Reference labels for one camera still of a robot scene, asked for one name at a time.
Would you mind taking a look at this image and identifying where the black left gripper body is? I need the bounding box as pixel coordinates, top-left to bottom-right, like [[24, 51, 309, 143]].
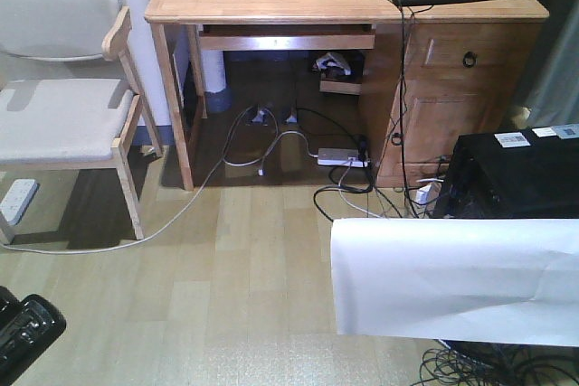
[[1, 287, 66, 384]]

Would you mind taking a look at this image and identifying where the wooden desk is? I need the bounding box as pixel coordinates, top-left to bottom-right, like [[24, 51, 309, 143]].
[[145, 0, 548, 190]]

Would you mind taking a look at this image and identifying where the white power strip by chair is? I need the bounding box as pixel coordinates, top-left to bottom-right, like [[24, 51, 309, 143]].
[[1, 178, 39, 226]]

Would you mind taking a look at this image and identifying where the white paper sheet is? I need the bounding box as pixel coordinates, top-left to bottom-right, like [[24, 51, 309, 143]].
[[330, 218, 578, 347]]

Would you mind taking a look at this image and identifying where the black computer tower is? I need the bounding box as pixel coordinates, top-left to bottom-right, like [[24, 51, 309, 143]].
[[433, 124, 578, 219]]

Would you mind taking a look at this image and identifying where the white power strip under desk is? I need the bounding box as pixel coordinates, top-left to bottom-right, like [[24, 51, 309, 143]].
[[317, 148, 369, 168]]

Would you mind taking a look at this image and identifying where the wooden chair grey cushion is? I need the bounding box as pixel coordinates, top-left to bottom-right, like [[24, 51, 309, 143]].
[[1, 0, 163, 240]]

